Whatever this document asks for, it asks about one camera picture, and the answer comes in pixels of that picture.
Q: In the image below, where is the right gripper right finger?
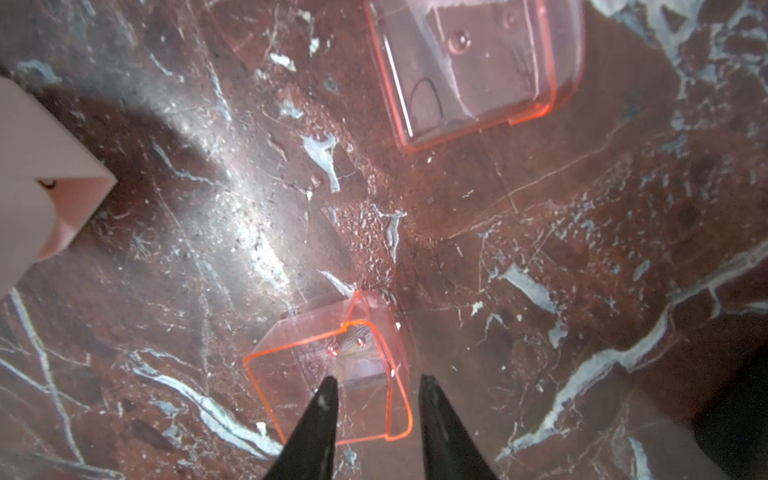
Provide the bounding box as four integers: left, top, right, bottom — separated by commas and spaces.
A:
418, 374, 497, 480

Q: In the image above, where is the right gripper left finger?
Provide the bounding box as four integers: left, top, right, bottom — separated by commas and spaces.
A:
264, 376, 339, 480

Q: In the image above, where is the clear pink tray back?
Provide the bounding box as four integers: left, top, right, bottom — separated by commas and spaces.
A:
363, 0, 586, 152

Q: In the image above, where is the pink sharpener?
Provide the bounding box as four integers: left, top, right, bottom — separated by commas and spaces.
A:
1, 78, 117, 296

